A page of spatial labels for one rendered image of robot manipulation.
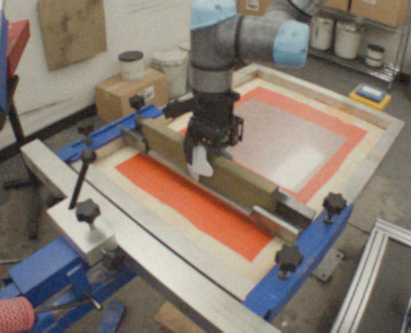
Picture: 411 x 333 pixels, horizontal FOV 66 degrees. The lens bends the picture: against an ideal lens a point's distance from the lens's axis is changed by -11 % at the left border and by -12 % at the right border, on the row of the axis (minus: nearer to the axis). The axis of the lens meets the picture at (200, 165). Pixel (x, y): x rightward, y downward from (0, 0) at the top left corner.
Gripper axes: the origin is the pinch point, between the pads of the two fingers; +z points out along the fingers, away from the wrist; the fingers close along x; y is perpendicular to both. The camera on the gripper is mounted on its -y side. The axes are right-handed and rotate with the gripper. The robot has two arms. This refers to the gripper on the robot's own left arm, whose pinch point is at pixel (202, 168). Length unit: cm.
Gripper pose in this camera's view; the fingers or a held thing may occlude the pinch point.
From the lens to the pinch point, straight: 75.5
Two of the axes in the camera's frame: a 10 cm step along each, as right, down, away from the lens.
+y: 7.4, 4.2, -5.3
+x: 6.8, -4.6, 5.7
